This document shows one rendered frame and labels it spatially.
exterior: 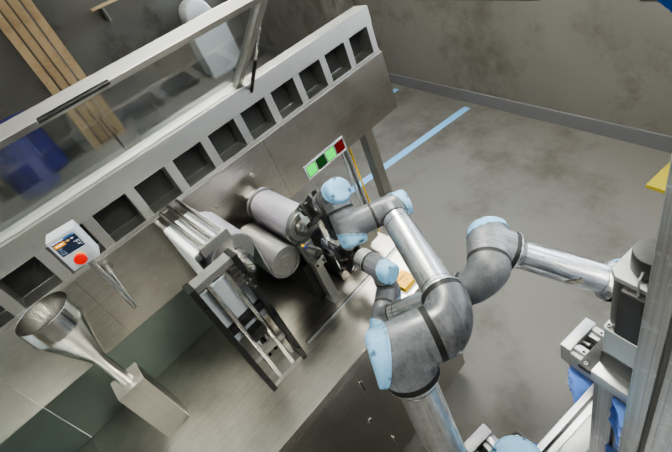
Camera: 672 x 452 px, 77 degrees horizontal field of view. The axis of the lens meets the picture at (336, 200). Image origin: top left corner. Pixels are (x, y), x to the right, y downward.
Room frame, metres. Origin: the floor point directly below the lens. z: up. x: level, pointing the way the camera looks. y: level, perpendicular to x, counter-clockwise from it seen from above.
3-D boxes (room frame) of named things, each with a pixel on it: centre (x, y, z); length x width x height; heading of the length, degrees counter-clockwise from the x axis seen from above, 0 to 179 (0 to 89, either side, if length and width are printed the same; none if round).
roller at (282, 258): (1.22, 0.31, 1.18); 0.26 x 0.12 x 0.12; 30
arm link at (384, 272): (0.97, -0.05, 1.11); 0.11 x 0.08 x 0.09; 30
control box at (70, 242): (0.92, 0.64, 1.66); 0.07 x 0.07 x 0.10; 18
